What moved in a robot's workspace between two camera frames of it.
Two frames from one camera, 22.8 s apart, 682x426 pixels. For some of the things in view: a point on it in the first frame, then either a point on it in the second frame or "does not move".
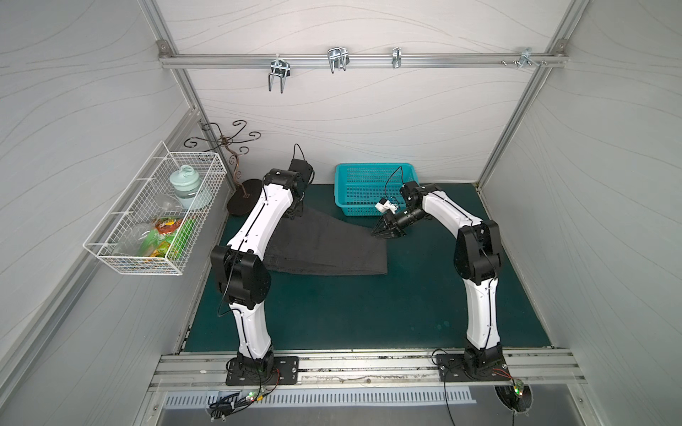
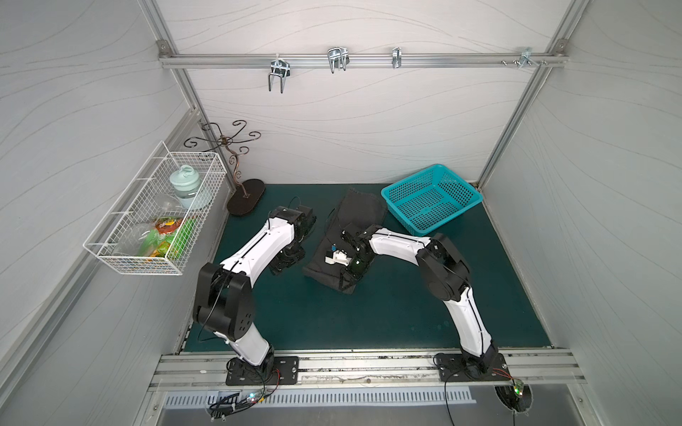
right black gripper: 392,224 to 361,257
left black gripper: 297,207 to 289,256
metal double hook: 279,67 does not move
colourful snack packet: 170,239 does not move
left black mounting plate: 285,372 does not move
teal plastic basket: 359,185 to 425,199
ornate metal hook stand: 241,201 does not move
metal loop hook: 338,58 does not move
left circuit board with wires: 221,406 does not move
